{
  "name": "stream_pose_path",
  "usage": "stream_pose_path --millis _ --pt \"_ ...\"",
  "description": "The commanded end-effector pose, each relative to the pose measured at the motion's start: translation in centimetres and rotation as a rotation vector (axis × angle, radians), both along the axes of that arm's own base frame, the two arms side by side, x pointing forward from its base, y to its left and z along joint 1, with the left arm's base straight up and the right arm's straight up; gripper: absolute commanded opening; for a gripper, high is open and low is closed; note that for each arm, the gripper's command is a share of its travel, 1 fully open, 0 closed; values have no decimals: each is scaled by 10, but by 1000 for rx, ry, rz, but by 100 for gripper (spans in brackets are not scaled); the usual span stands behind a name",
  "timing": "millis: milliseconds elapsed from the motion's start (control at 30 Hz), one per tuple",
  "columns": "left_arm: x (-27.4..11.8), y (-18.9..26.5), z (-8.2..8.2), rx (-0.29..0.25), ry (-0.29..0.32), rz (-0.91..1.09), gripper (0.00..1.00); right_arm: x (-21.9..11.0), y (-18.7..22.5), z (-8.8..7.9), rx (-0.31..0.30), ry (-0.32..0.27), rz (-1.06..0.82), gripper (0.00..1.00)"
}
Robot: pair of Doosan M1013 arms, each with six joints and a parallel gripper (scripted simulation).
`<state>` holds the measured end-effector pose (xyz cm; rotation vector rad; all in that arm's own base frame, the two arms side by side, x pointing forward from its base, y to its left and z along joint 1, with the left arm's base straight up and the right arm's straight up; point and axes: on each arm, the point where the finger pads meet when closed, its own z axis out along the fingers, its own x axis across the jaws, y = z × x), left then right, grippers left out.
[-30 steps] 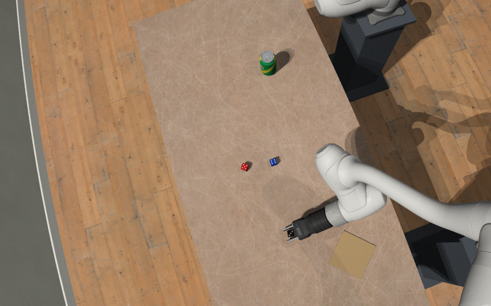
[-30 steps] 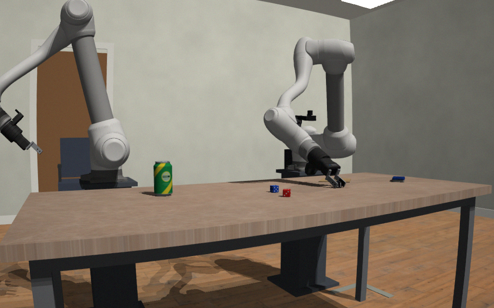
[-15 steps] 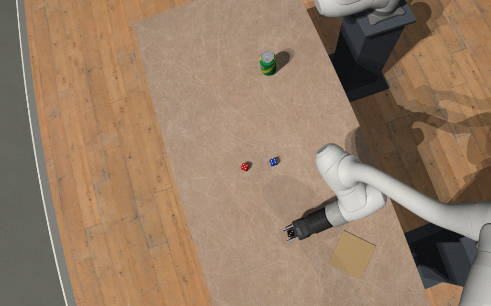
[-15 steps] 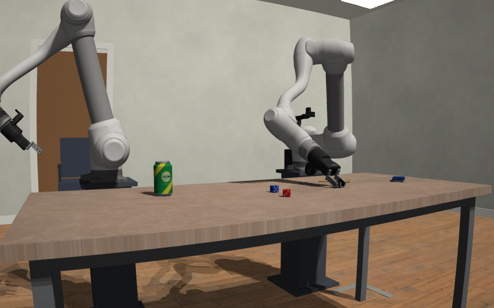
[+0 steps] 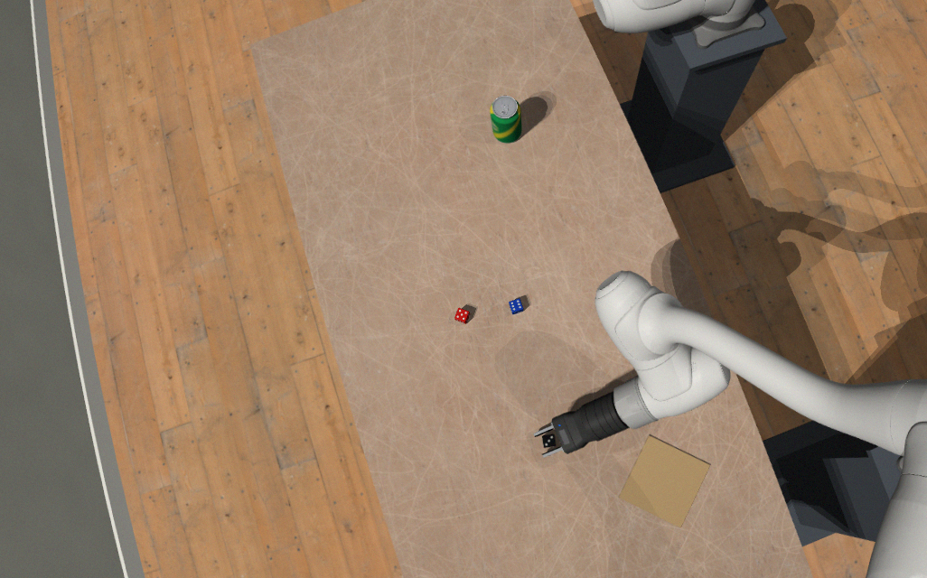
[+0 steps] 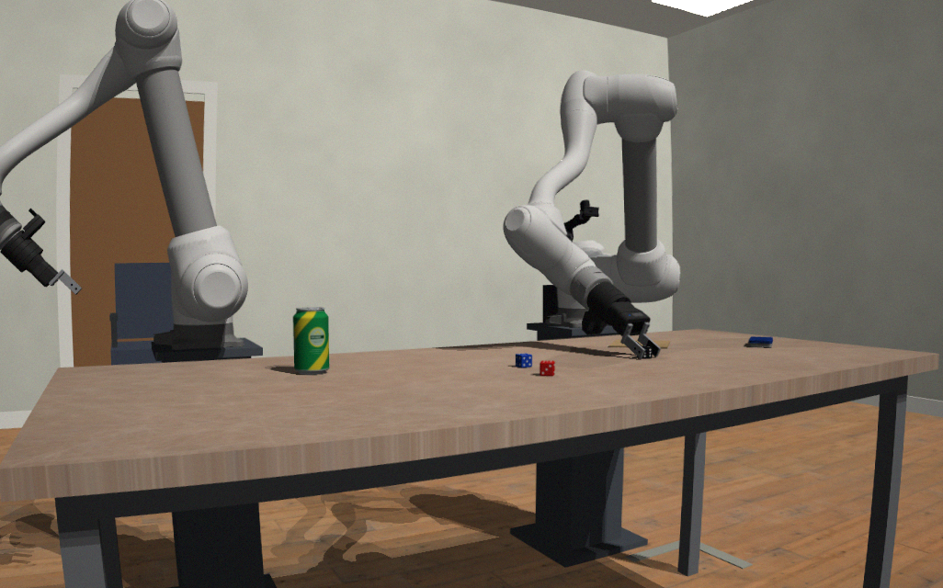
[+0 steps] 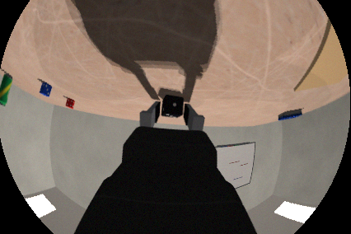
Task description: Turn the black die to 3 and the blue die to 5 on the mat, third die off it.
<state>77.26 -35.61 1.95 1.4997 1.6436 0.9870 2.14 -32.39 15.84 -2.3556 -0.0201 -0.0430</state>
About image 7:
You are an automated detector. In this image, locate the red die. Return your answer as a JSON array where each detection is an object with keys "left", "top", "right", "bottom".
[{"left": 66, "top": 98, "right": 75, "bottom": 109}]

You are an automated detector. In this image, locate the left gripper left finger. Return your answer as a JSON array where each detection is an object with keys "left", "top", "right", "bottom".
[{"left": 139, "top": 101, "right": 160, "bottom": 128}]

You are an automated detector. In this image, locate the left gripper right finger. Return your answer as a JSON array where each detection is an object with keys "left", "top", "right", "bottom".
[{"left": 183, "top": 103, "right": 205, "bottom": 131}]

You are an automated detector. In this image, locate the tan square mat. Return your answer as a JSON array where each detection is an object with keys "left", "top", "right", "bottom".
[{"left": 294, "top": 17, "right": 348, "bottom": 91}]

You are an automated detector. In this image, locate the blue die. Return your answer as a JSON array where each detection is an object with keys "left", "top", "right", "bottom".
[{"left": 40, "top": 82, "right": 52, "bottom": 96}]

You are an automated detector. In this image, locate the green soda can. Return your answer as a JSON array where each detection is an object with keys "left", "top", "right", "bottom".
[{"left": 0, "top": 73, "right": 13, "bottom": 106}]

